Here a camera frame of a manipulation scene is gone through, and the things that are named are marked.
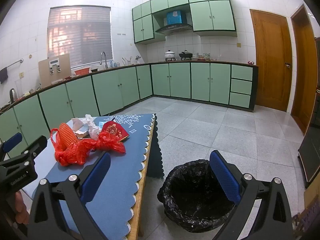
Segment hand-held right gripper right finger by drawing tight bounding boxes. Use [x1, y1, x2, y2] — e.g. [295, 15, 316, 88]
[209, 150, 294, 240]

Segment blue box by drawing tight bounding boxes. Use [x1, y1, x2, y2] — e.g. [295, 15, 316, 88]
[166, 10, 187, 26]

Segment red plastic bag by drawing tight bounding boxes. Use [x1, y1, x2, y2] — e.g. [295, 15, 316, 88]
[50, 128, 127, 167]

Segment brown cardboard box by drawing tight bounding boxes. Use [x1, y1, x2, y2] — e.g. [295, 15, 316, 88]
[304, 187, 320, 205]

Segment white paper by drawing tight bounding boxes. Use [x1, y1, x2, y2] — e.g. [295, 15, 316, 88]
[85, 114, 101, 139]

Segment orange foam net sleeve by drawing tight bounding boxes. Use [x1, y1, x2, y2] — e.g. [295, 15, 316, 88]
[58, 122, 78, 150]

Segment blue tree print tablecloth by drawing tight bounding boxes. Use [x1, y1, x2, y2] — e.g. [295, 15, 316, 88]
[46, 113, 164, 232]

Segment green kitchen base cabinets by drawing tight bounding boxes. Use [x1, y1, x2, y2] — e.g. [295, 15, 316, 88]
[0, 62, 259, 153]

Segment range hood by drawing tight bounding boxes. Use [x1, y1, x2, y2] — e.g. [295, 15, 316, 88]
[155, 24, 193, 35]

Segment wooden door with handle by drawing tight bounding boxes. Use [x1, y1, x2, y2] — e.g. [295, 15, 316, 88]
[250, 9, 293, 112]

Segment green wall cabinets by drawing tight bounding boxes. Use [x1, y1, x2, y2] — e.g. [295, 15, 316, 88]
[132, 0, 238, 45]

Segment plain wooden door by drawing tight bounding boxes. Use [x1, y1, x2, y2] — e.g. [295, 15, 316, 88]
[290, 4, 319, 135]

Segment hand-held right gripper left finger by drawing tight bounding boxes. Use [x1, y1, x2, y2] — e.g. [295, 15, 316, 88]
[27, 152, 112, 240]

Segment person's left hand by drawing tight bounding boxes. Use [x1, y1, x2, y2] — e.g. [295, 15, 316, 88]
[14, 191, 30, 225]

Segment metal towel rail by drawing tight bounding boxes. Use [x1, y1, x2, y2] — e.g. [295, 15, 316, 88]
[6, 59, 24, 69]

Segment trash bin with black bag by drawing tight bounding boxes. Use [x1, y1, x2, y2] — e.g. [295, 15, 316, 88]
[157, 159, 243, 233]

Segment crushed paper carton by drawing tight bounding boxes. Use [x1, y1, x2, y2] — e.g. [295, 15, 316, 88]
[71, 117, 88, 138]

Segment window blinds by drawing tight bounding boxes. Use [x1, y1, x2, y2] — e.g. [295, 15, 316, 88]
[47, 5, 113, 68]

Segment white gadget on panel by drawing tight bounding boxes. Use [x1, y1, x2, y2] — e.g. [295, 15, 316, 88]
[49, 58, 62, 74]

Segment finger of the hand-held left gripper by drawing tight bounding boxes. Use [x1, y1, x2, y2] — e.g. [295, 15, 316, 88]
[0, 132, 23, 154]
[17, 135, 48, 162]

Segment wooden table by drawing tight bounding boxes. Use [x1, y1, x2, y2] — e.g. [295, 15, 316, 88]
[130, 120, 158, 233]

